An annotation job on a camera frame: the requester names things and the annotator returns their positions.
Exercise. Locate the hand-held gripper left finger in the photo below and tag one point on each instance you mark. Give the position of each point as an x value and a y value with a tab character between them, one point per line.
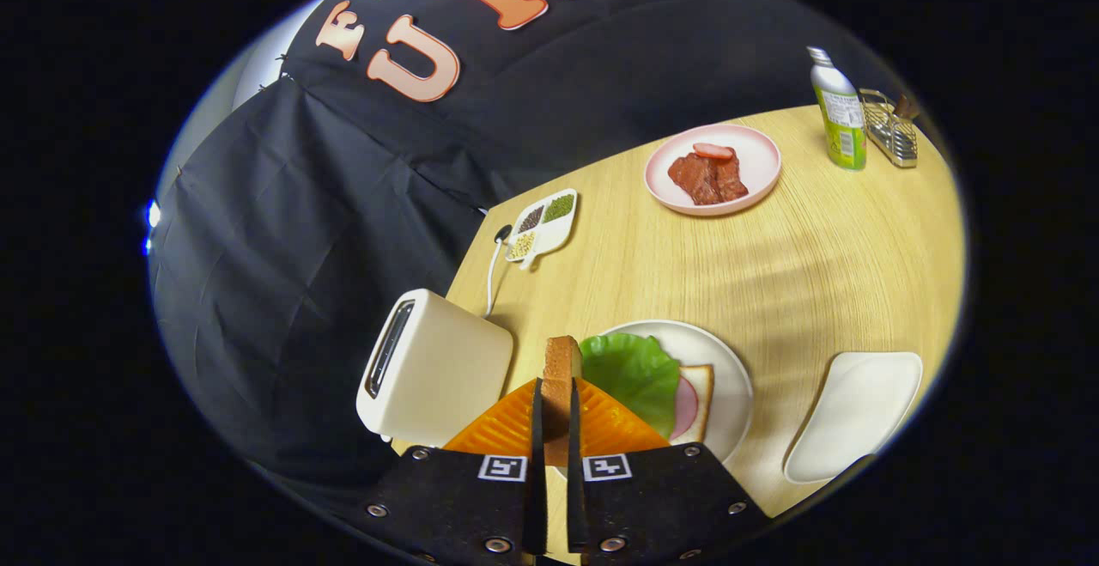
537	480

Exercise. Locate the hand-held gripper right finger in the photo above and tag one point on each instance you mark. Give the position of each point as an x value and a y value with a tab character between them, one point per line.
573	480

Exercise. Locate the toasted bread slice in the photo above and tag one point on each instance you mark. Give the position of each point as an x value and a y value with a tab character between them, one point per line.
560	377

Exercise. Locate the green lettuce leaf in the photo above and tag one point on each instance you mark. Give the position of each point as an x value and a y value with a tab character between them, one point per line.
631	373

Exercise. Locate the pink ham slice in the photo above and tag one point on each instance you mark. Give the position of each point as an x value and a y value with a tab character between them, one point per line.
685	407

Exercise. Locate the white toaster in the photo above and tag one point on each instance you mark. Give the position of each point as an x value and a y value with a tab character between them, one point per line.
446	368

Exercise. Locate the bread slice with crust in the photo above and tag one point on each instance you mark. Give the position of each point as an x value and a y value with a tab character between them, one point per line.
704	398

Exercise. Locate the round white plate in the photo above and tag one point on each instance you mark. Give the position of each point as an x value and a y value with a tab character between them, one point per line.
730	394

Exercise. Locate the white divided seasoning dish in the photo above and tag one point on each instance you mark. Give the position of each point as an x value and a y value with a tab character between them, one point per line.
549	231

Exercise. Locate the white square plate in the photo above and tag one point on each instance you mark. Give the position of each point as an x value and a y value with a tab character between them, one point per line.
859	411

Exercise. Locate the black backdrop cloth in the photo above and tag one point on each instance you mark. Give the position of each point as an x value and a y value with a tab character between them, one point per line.
326	231

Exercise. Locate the brown meat pieces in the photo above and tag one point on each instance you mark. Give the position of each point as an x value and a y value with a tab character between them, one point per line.
708	181

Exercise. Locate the red sausage slice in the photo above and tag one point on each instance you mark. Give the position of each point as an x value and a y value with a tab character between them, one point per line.
714	151

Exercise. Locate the pink plate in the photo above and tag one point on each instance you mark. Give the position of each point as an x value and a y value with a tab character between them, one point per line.
760	162

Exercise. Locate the green label metal bottle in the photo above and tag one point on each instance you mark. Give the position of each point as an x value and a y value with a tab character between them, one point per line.
843	124

